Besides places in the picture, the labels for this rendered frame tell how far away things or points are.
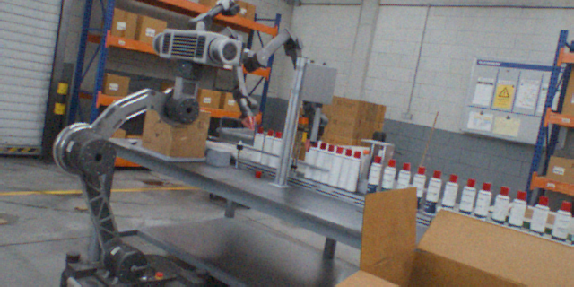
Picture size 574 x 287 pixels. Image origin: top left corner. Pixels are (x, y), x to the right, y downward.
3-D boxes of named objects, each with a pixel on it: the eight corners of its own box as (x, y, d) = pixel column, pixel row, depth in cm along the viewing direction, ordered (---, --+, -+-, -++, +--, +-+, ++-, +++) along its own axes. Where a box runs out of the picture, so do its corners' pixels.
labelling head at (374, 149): (385, 195, 247) (395, 145, 245) (374, 196, 236) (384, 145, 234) (361, 187, 255) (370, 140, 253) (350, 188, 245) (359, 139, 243)
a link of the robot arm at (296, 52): (282, 44, 274) (295, 36, 268) (288, 45, 279) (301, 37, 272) (301, 115, 267) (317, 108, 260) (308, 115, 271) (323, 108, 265)
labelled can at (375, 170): (378, 198, 235) (386, 157, 234) (372, 198, 231) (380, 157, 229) (368, 195, 238) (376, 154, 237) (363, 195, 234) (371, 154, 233)
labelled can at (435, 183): (436, 215, 217) (445, 171, 216) (431, 217, 213) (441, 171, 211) (425, 213, 220) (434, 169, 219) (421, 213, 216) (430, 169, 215)
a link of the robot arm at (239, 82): (225, 41, 309) (236, 32, 302) (232, 44, 312) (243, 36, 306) (230, 99, 290) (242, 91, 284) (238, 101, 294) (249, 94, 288)
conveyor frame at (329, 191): (438, 226, 219) (439, 216, 219) (429, 229, 211) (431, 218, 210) (197, 150, 318) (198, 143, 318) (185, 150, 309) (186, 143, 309)
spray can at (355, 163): (357, 192, 242) (365, 152, 240) (352, 192, 238) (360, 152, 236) (348, 189, 245) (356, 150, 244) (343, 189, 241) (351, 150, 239)
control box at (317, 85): (331, 105, 245) (338, 68, 244) (300, 100, 240) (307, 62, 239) (324, 103, 255) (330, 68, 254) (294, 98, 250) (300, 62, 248)
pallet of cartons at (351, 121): (371, 204, 672) (391, 106, 661) (343, 209, 605) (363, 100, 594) (302, 183, 742) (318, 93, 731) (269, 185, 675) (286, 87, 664)
